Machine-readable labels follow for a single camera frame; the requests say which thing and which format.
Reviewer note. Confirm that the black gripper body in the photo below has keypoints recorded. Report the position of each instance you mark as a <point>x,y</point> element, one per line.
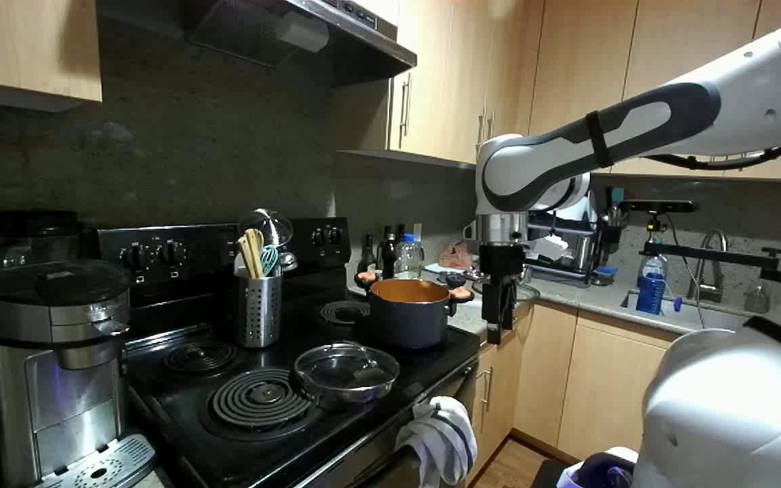
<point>500,271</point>

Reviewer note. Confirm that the glass pot lid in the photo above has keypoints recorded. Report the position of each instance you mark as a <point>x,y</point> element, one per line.
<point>345,376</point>

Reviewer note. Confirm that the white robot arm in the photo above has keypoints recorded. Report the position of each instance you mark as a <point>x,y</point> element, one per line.
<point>711,412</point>

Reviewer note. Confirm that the black pot orange interior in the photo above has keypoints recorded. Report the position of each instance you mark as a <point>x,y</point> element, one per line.
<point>408,312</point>

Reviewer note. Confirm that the black electric stove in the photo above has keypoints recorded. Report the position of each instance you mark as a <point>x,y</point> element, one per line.
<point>220,400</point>

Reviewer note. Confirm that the silver toaster oven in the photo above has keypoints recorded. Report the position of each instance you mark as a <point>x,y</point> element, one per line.
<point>562,248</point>

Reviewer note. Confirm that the clear water bottle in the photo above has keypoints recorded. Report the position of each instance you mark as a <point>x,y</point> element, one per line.
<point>410,259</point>

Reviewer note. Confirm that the dark glass bottle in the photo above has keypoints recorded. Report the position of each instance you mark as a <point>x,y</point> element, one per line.
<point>390,252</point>

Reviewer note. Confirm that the blue soap bottle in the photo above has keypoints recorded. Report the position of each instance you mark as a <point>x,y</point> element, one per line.
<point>652,286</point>

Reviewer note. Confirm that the white striped dish towel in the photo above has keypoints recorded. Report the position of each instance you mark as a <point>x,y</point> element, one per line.
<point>443,441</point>

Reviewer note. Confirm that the kitchen faucet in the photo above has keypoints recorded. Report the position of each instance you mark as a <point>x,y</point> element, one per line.
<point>709,278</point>

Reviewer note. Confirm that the steel utensil holder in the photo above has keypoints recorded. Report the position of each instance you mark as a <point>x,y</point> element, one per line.
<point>260,315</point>

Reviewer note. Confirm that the wooden spoon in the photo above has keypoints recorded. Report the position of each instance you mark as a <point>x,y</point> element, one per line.
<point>253,251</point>

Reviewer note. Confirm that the range hood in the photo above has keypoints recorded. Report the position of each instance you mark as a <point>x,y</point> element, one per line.
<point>338,41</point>

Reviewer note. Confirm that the silver coffee maker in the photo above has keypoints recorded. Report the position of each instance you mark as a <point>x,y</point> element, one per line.
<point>60,377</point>

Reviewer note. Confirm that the black camera stand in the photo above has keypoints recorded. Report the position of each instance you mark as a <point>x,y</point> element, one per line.
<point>767,262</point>

